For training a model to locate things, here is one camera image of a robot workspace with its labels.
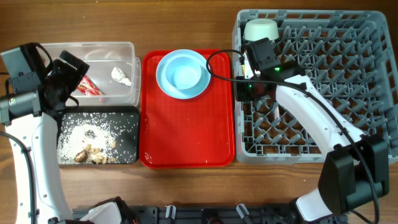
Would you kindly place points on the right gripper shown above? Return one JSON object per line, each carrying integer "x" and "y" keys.
{"x": 242, "y": 96}

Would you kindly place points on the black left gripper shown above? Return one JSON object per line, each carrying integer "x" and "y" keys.
{"x": 73, "y": 76}

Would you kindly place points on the red strawberry snack wrapper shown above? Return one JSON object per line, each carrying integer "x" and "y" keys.
{"x": 88, "y": 93}

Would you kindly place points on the pale green bowl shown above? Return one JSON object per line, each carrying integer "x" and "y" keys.
{"x": 259, "y": 29}

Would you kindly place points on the white napkin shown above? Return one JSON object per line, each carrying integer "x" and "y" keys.
{"x": 119, "y": 76}

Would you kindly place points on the light blue bowl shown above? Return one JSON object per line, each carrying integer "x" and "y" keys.
{"x": 183, "y": 72}

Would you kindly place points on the light blue plate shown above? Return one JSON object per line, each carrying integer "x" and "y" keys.
{"x": 168, "y": 89}

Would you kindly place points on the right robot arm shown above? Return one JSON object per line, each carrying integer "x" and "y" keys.
{"x": 356, "y": 166}

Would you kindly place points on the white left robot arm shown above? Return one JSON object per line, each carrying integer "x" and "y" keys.
{"x": 36, "y": 93}

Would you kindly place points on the grey dishwasher rack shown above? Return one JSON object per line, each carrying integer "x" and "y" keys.
{"x": 349, "y": 58}

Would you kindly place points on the clear plastic bin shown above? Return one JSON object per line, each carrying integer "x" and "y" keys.
{"x": 103, "y": 57}

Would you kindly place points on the black plastic tray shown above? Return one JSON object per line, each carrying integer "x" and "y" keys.
{"x": 130, "y": 137}

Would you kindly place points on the spilled rice grains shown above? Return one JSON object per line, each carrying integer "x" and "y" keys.
{"x": 81, "y": 137}

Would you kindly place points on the brown food scraps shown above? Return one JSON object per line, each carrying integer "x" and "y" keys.
{"x": 87, "y": 154}

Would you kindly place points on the red serving tray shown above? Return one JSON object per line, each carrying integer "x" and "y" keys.
{"x": 198, "y": 132}

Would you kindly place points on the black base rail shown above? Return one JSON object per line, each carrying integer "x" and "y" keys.
{"x": 268, "y": 214}

